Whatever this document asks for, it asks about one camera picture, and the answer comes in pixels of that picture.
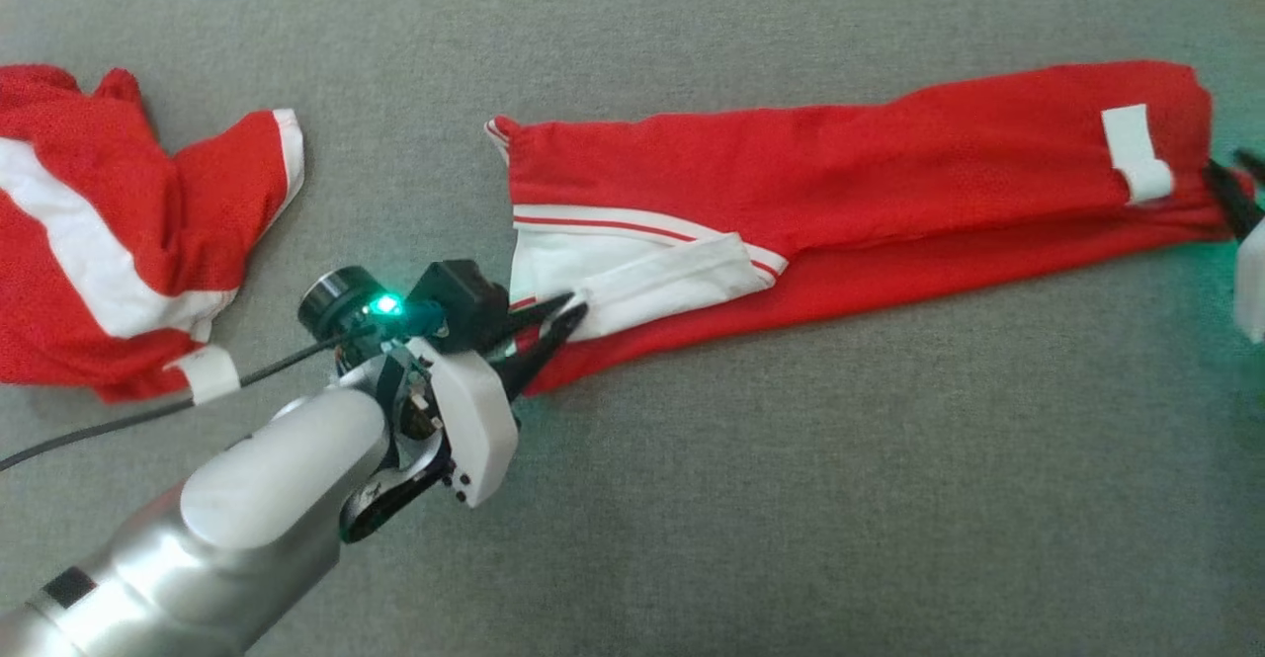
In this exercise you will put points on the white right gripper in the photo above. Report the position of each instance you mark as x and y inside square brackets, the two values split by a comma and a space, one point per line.
[1253, 287]

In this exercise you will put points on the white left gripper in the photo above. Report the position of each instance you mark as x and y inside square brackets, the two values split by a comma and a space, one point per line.
[479, 420]

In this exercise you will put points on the red number 23 basketball jersey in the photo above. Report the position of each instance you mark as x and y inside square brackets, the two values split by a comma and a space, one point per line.
[889, 153]

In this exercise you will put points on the red shorts with white stripe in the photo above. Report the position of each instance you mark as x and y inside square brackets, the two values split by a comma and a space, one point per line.
[59, 143]

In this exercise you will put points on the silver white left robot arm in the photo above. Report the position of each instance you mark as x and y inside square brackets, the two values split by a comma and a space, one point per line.
[247, 479]

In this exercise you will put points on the large grey sofa seat cushion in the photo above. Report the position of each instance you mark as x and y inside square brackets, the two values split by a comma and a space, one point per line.
[791, 499]

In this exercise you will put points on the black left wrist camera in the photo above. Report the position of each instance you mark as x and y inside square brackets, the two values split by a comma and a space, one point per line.
[455, 291]

